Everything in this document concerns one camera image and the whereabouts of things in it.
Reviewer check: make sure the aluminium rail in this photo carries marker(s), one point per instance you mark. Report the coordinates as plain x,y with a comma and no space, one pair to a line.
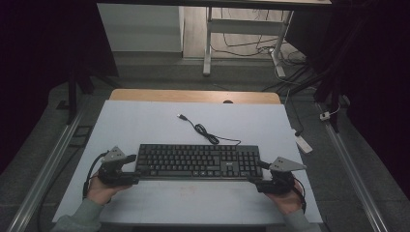
48,170
351,174

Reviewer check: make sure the white power strip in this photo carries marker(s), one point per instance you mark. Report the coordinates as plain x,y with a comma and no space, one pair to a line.
304,144

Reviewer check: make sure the wooden table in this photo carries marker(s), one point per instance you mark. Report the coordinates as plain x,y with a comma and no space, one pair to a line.
193,96

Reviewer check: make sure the white-legged desk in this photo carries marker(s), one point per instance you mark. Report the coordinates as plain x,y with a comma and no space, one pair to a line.
245,26

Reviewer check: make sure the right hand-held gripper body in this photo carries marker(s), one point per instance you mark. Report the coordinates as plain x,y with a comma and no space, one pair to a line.
280,180

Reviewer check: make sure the person's left hand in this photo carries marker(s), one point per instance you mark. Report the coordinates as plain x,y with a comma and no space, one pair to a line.
100,193

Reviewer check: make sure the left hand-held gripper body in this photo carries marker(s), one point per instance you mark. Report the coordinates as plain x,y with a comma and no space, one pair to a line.
111,167

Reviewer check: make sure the black computer keyboard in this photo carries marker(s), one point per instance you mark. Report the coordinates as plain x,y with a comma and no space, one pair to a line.
193,161

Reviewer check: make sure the small white adapter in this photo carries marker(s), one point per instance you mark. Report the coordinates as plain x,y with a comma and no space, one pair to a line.
325,116

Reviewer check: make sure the white cabinet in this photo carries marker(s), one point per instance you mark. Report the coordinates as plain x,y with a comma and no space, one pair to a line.
141,29

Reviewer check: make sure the person's right hand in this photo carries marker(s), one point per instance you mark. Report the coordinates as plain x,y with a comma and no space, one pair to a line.
286,203

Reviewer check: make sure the black metal stand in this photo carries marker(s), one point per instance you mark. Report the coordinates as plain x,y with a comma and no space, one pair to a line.
72,96
333,96

